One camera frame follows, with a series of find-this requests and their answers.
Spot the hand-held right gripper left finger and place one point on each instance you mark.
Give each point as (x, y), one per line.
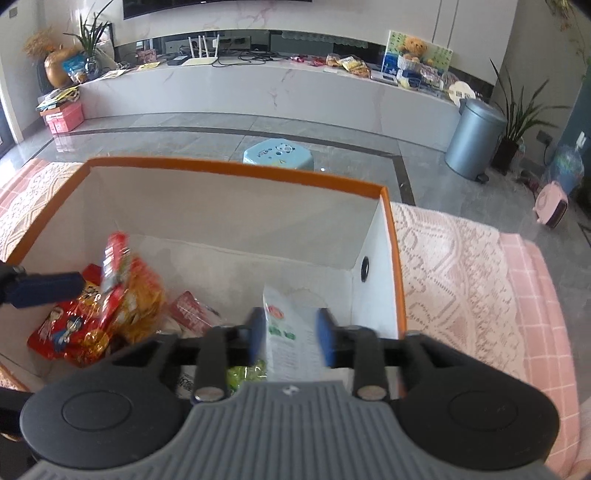
(255, 332)

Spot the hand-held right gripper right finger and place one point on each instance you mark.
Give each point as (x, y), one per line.
(323, 337)

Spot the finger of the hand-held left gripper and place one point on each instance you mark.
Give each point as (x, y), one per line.
(41, 288)
(9, 401)

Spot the white snack packet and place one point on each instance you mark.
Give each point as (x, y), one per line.
(291, 332)

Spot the light green snack packet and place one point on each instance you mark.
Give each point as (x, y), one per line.
(244, 374)

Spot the red snack packet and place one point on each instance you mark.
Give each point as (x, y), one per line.
(69, 332)

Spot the clear red-label snack packet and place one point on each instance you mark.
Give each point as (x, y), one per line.
(194, 314)

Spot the clear bread packet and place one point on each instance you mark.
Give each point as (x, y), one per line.
(184, 383)

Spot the orange striped snack packet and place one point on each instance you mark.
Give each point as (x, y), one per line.
(138, 295)

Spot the orange cardboard box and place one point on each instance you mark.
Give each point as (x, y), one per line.
(231, 212)

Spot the pink box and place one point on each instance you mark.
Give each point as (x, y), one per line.
(64, 117)

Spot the light blue stool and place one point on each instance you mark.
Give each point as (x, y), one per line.
(277, 154)

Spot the stack of papers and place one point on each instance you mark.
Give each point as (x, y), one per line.
(57, 97)

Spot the golden brown vase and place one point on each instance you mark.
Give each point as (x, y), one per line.
(57, 69)

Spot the blue snack bag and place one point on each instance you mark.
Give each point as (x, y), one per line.
(75, 70)

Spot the white marble console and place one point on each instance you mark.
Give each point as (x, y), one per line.
(277, 90)

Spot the dried flower bunch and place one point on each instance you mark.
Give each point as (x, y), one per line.
(39, 42)

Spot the grey trash can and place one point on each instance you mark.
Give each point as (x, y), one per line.
(475, 138)

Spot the potted plant in black pot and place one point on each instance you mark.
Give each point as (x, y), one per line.
(505, 154)

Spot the long-leaf plant in glass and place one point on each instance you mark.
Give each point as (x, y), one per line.
(90, 32)

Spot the pink heater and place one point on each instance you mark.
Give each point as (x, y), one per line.
(551, 205)

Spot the yellow snack bags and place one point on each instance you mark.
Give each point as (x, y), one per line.
(348, 64)

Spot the white router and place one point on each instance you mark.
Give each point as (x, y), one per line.
(201, 60)

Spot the blue carton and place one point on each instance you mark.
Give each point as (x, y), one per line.
(390, 67)

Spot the blue water bottle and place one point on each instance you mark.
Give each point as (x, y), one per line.
(568, 166)

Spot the brown teddy bear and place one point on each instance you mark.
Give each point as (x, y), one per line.
(413, 46)

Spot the green patterned board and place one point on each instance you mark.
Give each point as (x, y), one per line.
(441, 55)

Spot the black television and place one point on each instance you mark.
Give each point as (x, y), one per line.
(184, 7)

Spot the hanging vine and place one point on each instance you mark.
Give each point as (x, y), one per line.
(556, 7)

